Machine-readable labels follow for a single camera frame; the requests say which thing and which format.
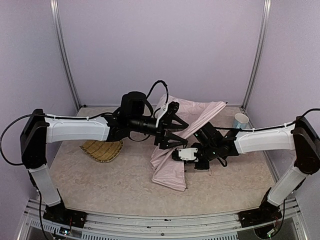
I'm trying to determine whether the pink folding umbrella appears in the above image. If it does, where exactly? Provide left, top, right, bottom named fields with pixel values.
left=150, top=95, right=227, bottom=192

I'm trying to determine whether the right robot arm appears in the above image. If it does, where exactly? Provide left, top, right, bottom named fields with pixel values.
left=191, top=116, right=320, bottom=227

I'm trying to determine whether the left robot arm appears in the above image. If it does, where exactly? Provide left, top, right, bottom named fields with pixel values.
left=20, top=91, right=189, bottom=228

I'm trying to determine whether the light blue mug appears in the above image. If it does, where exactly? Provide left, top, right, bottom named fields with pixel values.
left=232, top=113, right=249, bottom=129

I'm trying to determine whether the woven bamboo tray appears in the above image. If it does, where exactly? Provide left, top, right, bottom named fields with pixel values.
left=80, top=140, right=124, bottom=163

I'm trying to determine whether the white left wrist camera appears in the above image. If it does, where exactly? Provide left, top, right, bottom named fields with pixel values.
left=153, top=103, right=169, bottom=130

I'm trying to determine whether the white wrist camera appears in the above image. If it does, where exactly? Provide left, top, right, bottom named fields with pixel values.
left=153, top=103, right=169, bottom=130
left=171, top=147, right=198, bottom=162

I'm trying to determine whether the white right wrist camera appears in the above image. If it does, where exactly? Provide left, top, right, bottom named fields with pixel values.
left=171, top=147, right=198, bottom=162

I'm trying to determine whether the front aluminium rail base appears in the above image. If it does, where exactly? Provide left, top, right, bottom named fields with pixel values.
left=14, top=198, right=309, bottom=240

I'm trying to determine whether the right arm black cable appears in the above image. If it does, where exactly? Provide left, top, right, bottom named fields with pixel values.
left=214, top=107, right=320, bottom=132

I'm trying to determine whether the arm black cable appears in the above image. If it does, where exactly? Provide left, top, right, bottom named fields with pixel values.
left=0, top=113, right=48, bottom=166
left=214, top=107, right=320, bottom=132

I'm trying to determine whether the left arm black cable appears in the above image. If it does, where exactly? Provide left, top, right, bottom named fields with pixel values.
left=0, top=113, right=48, bottom=166

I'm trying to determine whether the right aluminium frame post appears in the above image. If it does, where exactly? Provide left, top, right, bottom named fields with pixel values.
left=241, top=0, right=272, bottom=111

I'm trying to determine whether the aluminium frame post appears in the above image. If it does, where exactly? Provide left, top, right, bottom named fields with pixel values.
left=241, top=0, right=272, bottom=111
left=50, top=0, right=82, bottom=111

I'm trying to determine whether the left aluminium frame post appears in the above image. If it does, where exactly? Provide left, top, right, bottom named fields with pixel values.
left=50, top=0, right=82, bottom=111

